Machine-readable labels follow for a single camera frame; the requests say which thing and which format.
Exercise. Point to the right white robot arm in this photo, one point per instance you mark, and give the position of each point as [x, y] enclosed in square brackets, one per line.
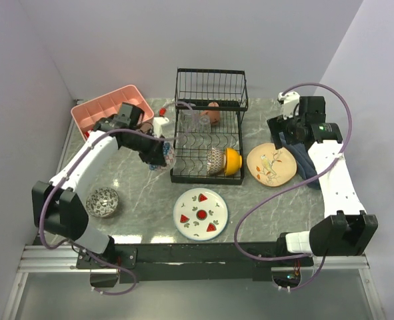
[347, 228]

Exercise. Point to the grey patterned bowl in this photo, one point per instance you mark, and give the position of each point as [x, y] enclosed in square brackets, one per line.
[102, 202]

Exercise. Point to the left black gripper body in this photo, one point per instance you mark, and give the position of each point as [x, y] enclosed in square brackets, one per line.
[146, 146]

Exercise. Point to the red patterned small bowl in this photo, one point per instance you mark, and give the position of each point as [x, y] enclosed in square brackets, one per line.
[216, 161]

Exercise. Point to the aluminium frame rail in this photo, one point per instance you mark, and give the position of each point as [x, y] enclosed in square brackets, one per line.
[37, 259]

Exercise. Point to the orange bowl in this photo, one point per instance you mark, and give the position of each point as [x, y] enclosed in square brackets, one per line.
[233, 162]

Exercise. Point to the beige bird plate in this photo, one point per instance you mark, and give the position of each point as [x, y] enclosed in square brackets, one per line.
[270, 166]

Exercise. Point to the pink coffee mug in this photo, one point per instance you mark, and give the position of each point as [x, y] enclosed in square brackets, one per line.
[213, 114]

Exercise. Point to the blue cloth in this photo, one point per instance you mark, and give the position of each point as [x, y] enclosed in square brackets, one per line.
[305, 166]

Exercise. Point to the blue triangle pattern bowl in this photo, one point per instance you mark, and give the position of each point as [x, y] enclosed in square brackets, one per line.
[169, 157]

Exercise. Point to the white watermelon plate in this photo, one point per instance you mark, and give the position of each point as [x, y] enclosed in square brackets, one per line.
[200, 214]

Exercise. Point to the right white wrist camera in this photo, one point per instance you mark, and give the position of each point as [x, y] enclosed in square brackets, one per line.
[289, 102]

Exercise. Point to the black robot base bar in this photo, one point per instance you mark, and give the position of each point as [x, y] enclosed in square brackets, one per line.
[192, 261]

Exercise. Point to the clear plastic cup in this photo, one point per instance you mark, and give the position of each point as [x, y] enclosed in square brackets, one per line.
[195, 121]

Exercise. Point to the pink compartment tray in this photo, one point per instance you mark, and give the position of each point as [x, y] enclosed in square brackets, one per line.
[86, 114]

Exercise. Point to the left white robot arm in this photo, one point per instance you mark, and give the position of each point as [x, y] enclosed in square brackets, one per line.
[59, 204]

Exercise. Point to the black wire dish rack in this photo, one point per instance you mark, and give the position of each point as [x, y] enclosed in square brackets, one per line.
[194, 90]

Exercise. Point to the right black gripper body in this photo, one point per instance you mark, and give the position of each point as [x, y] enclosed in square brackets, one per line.
[291, 125]

